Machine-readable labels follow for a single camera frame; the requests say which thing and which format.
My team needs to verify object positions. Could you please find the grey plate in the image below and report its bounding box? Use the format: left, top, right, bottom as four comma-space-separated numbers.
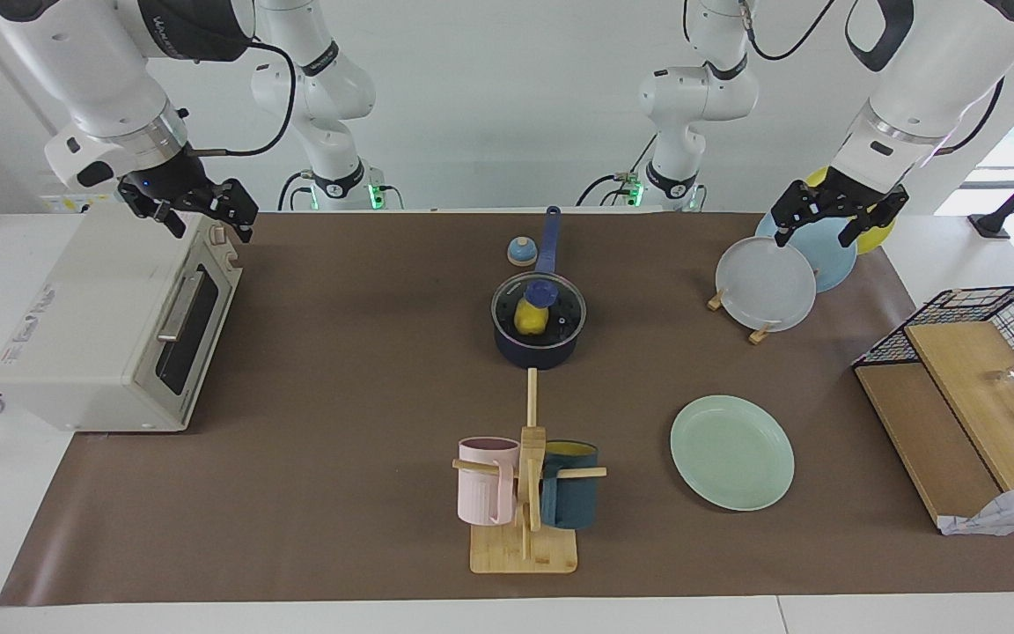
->
716, 236, 818, 334

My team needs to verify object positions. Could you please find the pink ribbed mug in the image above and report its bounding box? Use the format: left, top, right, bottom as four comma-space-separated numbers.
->
458, 437, 521, 527

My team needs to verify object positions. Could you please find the dark pot with purple handle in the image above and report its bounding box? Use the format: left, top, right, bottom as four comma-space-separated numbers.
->
494, 206, 587, 371

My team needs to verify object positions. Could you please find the wooden plate rack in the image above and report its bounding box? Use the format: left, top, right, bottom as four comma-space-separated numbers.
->
707, 291, 776, 346

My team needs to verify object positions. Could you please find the yellow potato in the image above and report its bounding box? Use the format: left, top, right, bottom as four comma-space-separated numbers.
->
514, 299, 550, 337

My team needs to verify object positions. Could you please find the light wooden cutting board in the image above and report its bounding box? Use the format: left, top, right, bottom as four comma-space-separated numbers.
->
903, 321, 1014, 492

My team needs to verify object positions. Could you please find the wooden mug tree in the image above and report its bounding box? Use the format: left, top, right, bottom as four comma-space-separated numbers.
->
452, 368, 607, 575

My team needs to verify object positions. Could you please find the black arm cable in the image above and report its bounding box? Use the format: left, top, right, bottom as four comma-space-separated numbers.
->
188, 40, 298, 159
937, 77, 1006, 158

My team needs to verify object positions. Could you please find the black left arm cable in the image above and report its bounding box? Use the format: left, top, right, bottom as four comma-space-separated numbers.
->
937, 77, 1006, 158

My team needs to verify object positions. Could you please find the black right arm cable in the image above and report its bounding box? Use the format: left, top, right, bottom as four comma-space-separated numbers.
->
188, 40, 298, 159

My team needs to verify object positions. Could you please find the dark teal mug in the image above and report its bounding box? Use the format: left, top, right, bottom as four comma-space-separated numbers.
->
540, 440, 600, 530

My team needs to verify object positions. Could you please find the glass lid with blue knob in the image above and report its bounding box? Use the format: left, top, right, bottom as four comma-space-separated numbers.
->
491, 271, 588, 349

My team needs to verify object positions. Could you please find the dark wooden board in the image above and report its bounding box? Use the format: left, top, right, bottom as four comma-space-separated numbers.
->
855, 363, 1001, 529

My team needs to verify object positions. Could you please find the beige toaster oven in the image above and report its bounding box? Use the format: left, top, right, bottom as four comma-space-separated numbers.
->
0, 204, 244, 434

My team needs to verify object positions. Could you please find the light green plate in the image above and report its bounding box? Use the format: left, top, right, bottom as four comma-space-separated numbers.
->
670, 394, 796, 512

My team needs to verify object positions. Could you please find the brown table mat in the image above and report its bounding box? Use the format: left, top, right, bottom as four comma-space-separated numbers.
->
0, 211, 1014, 607

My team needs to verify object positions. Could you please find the yellow plate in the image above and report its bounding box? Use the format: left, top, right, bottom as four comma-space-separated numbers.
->
805, 166, 897, 256

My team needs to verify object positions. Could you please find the light blue plate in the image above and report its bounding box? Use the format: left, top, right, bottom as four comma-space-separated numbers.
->
755, 210, 858, 293

